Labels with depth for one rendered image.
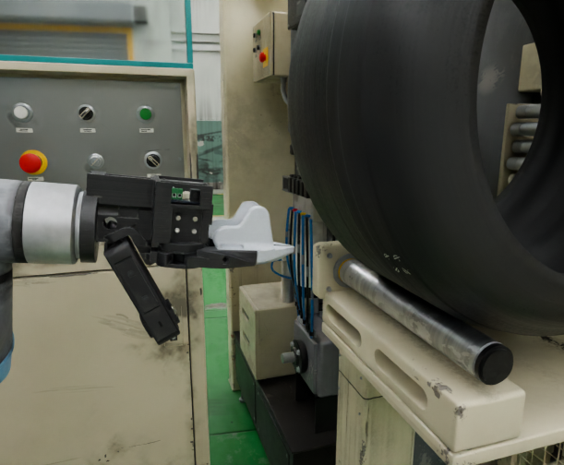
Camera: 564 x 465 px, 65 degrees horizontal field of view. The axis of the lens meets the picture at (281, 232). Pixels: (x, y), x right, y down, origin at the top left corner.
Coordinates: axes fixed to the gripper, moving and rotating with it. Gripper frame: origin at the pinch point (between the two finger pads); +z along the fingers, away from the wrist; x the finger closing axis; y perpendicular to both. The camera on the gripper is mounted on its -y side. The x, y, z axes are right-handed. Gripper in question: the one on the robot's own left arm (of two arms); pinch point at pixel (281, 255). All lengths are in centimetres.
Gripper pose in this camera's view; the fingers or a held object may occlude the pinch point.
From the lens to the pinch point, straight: 48.8
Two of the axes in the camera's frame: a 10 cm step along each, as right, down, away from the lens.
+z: 9.5, 0.5, 3.2
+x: -3.0, -2.1, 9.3
